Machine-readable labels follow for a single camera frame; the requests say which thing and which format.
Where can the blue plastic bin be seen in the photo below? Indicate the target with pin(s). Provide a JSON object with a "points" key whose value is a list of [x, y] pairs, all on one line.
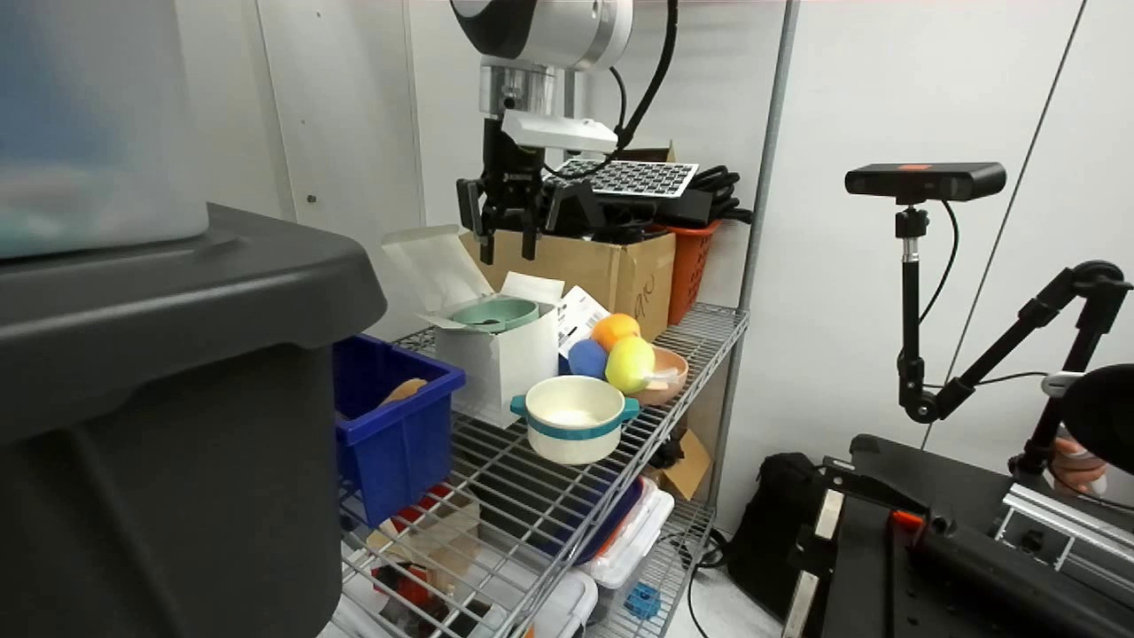
{"points": [[403, 448]]}

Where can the clear plastic small box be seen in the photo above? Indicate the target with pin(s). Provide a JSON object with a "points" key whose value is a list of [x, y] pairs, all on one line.
{"points": [[426, 532]]}

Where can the white paper label tag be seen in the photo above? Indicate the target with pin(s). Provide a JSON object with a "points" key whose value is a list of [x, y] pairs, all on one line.
{"points": [[577, 313]]}

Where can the orange plastic bin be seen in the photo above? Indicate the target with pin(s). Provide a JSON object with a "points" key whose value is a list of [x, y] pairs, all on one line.
{"points": [[694, 269]]}

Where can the white lidded food container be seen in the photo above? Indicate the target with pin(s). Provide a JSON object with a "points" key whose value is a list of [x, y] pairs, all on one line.
{"points": [[631, 532]]}

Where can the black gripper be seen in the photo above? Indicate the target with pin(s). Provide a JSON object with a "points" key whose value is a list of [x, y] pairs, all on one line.
{"points": [[517, 171]]}

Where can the dark grey storage tote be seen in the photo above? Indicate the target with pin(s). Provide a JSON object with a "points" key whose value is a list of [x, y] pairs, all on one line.
{"points": [[155, 448]]}

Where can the black bag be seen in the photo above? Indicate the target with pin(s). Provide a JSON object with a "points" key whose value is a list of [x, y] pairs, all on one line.
{"points": [[775, 532]]}

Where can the blue ball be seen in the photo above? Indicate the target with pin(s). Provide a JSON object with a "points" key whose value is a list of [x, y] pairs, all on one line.
{"points": [[588, 359]]}

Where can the small blue round object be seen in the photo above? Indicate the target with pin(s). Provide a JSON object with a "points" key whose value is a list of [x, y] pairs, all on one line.
{"points": [[643, 601]]}

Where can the orange ball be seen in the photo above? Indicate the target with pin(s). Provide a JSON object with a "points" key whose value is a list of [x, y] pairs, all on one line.
{"points": [[616, 330]]}

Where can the white cardboard box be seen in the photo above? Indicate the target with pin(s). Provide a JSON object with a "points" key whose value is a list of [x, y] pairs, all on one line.
{"points": [[500, 367]]}

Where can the pink bowl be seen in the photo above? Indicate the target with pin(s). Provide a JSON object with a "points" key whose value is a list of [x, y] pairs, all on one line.
{"points": [[669, 378]]}

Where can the yellow ball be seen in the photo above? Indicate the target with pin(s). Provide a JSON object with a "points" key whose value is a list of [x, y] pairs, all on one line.
{"points": [[628, 367]]}

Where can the black equipment cart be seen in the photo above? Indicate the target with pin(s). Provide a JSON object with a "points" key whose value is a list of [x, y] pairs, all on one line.
{"points": [[969, 554]]}

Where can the black articulated camera stand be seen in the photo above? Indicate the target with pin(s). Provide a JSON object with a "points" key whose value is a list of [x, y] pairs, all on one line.
{"points": [[908, 330]]}

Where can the teal green plate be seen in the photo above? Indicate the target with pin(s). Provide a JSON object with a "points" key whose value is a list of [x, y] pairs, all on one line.
{"points": [[498, 313]]}

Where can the clear plastic storage tote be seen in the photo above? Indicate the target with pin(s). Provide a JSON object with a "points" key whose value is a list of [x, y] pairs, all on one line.
{"points": [[93, 119]]}

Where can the black depth camera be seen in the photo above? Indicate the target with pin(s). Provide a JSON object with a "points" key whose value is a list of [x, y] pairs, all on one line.
{"points": [[925, 180]]}

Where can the brown cardboard box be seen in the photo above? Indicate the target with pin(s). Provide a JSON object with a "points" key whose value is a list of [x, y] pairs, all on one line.
{"points": [[605, 269]]}

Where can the small toy in bin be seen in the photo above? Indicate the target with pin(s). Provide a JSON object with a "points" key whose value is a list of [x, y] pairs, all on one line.
{"points": [[404, 392]]}

